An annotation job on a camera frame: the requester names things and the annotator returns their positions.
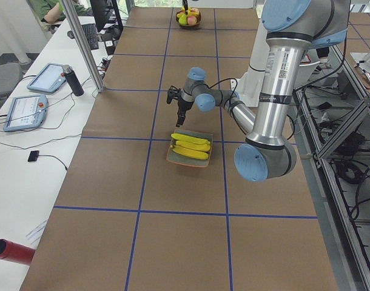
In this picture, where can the aluminium frame post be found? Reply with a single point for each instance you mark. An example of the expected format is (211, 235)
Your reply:
(82, 43)

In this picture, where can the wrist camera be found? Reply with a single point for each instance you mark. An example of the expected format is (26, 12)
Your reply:
(173, 93)

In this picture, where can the yellow banana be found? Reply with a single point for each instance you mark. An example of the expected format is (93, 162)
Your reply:
(190, 139)
(195, 154)
(189, 145)

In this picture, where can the black cylinder device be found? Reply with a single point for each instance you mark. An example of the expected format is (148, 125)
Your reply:
(72, 80)

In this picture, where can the black keyboard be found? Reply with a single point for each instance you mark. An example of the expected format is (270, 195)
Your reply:
(90, 33)

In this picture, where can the red bottle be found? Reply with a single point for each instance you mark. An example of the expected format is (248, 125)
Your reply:
(16, 253)

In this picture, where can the green pear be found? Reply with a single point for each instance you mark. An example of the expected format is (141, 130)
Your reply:
(182, 19)

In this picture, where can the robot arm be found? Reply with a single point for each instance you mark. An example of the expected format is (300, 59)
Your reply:
(293, 27)
(185, 6)

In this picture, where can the teach pendant near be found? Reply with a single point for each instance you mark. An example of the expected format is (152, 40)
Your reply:
(26, 112)

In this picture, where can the teach pendant far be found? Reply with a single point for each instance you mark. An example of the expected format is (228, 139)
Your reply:
(48, 80)

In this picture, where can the small black puck device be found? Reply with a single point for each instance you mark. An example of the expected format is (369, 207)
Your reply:
(33, 156)

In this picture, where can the black monitor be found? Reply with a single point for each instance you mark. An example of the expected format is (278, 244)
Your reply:
(102, 11)

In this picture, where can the red apple left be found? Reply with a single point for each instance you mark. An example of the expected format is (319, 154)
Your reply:
(191, 20)

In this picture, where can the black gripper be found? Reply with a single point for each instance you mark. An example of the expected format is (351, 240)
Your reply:
(184, 106)

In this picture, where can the seated person in background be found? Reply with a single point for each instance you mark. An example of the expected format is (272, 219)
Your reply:
(53, 11)

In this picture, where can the teach pendant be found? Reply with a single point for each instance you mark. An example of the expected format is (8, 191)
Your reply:
(48, 80)
(26, 112)

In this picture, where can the woven wicker basket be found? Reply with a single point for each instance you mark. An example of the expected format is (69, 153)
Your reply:
(192, 11)

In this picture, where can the yellow banana front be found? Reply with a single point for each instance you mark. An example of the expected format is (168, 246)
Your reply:
(189, 145)

